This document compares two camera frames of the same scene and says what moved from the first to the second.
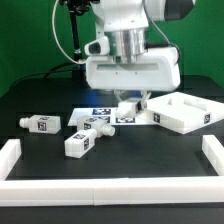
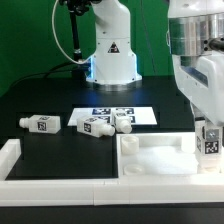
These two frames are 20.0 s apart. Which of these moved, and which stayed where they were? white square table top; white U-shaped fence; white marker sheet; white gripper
Moved: white square table top; white gripper
Stayed: white marker sheet; white U-shaped fence
